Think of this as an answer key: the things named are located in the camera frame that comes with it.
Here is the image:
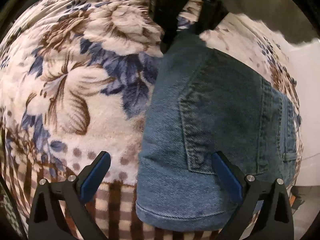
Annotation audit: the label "floral fleece bed blanket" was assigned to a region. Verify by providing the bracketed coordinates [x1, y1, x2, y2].
[0, 0, 304, 240]

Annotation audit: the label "light blue denim jeans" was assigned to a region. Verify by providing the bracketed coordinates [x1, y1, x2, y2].
[136, 30, 297, 232]

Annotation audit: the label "person's legs with slippers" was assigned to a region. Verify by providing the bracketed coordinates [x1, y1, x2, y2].
[218, 0, 319, 44]

